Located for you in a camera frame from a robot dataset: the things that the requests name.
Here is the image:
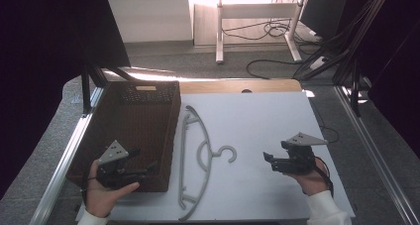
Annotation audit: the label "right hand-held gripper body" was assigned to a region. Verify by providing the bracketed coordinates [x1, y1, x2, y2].
[276, 132, 329, 176]

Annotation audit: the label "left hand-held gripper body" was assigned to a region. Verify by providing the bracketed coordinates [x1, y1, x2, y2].
[96, 140, 149, 190]

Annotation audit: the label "person's right hand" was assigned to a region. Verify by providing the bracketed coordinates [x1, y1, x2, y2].
[284, 156, 332, 197]

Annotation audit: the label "person's left hand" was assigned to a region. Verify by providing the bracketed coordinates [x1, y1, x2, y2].
[84, 159, 141, 218]

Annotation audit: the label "brown woven basket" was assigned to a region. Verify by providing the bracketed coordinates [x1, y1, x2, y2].
[66, 80, 182, 193]

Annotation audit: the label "white sheet table cover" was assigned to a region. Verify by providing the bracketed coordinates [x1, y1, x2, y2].
[75, 91, 357, 222]

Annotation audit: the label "grey plastic clothes hanger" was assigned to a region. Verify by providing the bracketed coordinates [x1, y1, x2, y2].
[177, 104, 239, 222]

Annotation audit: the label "black metal stand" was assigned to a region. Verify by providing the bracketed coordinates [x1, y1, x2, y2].
[349, 58, 364, 118]
[80, 59, 137, 116]

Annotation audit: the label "white power strip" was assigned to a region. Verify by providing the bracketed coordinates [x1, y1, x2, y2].
[309, 56, 329, 71]

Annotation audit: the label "black tripod stand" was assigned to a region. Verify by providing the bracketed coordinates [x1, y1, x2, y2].
[291, 0, 394, 86]

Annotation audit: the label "white panel board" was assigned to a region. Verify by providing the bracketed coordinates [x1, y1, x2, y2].
[106, 0, 194, 44]

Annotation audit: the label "black wrist strap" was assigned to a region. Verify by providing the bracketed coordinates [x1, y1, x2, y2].
[314, 156, 335, 198]

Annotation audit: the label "thin black cable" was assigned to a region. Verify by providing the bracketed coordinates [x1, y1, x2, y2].
[310, 98, 341, 145]

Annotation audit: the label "aluminium rail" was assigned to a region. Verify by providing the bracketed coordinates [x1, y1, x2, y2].
[334, 84, 420, 225]
[29, 85, 107, 225]

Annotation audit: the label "black floor cable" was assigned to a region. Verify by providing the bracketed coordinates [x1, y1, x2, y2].
[246, 58, 306, 80]

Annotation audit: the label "tangled black cables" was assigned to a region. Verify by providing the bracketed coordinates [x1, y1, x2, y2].
[221, 18, 323, 45]

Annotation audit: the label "white metal desk frame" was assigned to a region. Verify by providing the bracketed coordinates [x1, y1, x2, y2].
[215, 0, 311, 64]

